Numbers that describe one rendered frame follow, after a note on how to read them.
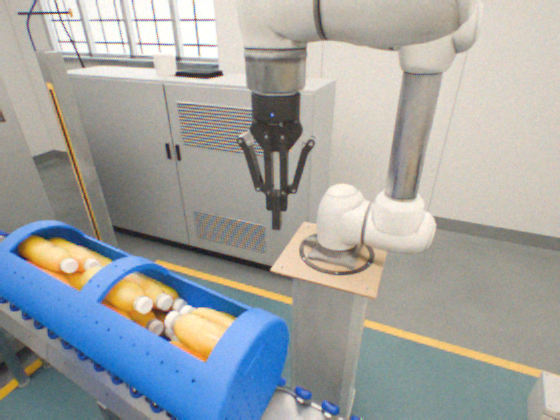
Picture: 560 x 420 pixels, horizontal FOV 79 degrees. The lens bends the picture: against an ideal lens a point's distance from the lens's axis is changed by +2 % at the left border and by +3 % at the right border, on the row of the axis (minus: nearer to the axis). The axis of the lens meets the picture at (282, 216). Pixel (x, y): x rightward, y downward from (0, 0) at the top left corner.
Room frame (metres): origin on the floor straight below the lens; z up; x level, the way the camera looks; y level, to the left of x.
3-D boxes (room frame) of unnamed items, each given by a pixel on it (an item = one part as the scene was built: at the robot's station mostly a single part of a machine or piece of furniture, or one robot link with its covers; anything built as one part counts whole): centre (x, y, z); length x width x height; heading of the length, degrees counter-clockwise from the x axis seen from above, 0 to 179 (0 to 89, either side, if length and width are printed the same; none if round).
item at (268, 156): (0.54, 0.02, 1.58); 0.04 x 0.01 x 0.11; 172
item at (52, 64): (1.29, 0.80, 0.85); 0.06 x 0.06 x 1.70; 60
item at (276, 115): (0.54, 0.01, 1.65); 0.08 x 0.07 x 0.09; 82
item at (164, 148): (2.69, 0.72, 0.72); 2.15 x 0.54 x 1.45; 68
